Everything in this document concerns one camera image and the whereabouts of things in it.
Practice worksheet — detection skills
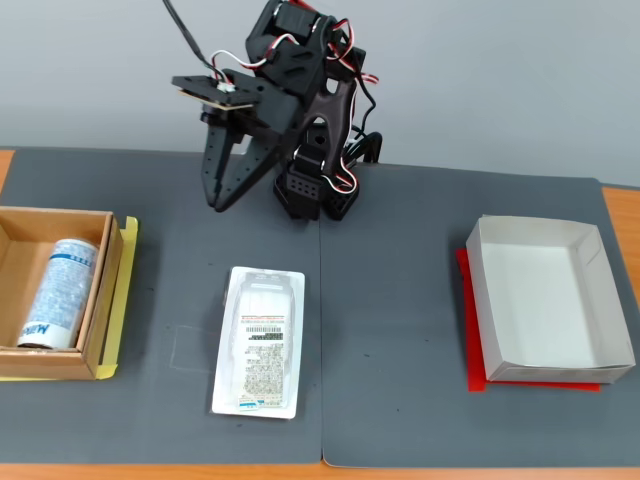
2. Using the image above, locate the red paper sheet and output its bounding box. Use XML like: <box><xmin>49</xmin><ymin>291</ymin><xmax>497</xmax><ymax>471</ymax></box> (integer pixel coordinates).
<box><xmin>454</xmin><ymin>248</ymin><xmax>602</xmax><ymax>394</ymax></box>

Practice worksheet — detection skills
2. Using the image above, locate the white cardboard box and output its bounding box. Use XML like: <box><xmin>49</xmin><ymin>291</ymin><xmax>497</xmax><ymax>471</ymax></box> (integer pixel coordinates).
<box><xmin>465</xmin><ymin>214</ymin><xmax>637</xmax><ymax>385</ymax></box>

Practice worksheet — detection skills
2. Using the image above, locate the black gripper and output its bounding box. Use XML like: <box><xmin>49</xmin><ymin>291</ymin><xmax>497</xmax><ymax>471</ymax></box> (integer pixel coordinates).
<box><xmin>201</xmin><ymin>68</ymin><xmax>307</xmax><ymax>213</ymax></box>

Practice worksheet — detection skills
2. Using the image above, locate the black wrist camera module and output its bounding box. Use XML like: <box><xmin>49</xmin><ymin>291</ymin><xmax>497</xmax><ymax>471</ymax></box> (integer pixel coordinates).
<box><xmin>171</xmin><ymin>73</ymin><xmax>262</xmax><ymax>124</ymax></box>

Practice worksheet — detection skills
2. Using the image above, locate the yellow paper sheet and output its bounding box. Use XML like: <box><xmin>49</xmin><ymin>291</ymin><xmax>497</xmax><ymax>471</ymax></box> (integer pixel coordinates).
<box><xmin>0</xmin><ymin>215</ymin><xmax>140</xmax><ymax>383</ymax></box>

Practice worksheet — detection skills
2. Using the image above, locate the grey table mat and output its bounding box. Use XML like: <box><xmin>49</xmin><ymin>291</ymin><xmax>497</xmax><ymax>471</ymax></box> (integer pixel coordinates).
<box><xmin>318</xmin><ymin>163</ymin><xmax>640</xmax><ymax>470</ymax></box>
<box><xmin>0</xmin><ymin>147</ymin><xmax>325</xmax><ymax>466</ymax></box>

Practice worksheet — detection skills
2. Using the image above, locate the brown cardboard box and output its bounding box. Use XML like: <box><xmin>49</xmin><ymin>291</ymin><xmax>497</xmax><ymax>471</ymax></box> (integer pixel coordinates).
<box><xmin>0</xmin><ymin>205</ymin><xmax>124</xmax><ymax>382</ymax></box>

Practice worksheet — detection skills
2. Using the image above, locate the white blue drink can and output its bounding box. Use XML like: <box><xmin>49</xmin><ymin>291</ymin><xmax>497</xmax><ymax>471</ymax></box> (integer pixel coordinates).
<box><xmin>16</xmin><ymin>237</ymin><xmax>102</xmax><ymax>351</ymax></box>

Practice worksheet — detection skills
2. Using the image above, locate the red white black servo wire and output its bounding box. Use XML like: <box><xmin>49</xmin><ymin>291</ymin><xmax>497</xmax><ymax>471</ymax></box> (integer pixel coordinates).
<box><xmin>324</xmin><ymin>18</ymin><xmax>381</xmax><ymax>197</ymax></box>
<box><xmin>209</xmin><ymin>46</ymin><xmax>282</xmax><ymax>77</ymax></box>

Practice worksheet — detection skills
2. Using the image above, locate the clear plastic blister package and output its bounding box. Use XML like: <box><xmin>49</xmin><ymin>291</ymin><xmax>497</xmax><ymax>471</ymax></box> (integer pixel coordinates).
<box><xmin>210</xmin><ymin>265</ymin><xmax>307</xmax><ymax>420</ymax></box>

